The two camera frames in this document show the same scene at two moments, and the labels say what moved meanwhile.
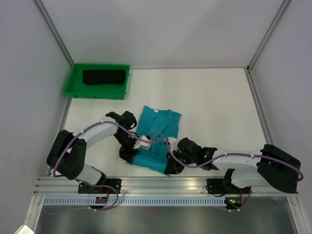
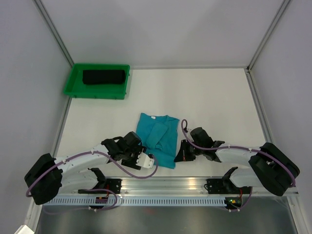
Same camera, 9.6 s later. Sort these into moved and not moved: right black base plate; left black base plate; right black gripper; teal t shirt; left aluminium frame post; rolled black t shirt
Moved: teal t shirt; right black gripper
Not moved: rolled black t shirt; right black base plate; left aluminium frame post; left black base plate
